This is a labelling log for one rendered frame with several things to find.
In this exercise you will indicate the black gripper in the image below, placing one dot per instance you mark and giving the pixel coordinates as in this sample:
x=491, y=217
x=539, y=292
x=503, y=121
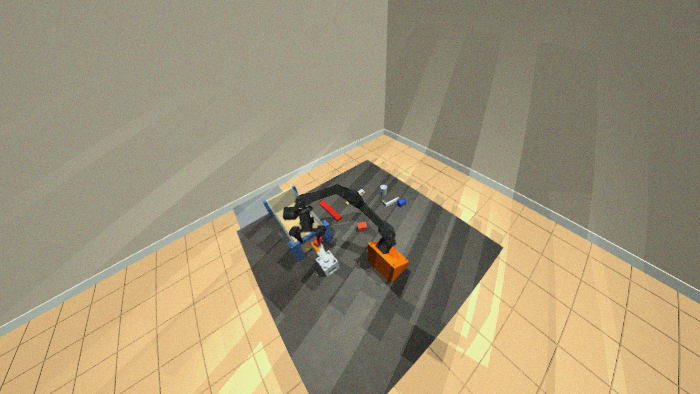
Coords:
x=307, y=227

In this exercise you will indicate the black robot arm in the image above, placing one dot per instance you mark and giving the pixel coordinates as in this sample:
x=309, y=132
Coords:
x=353, y=197

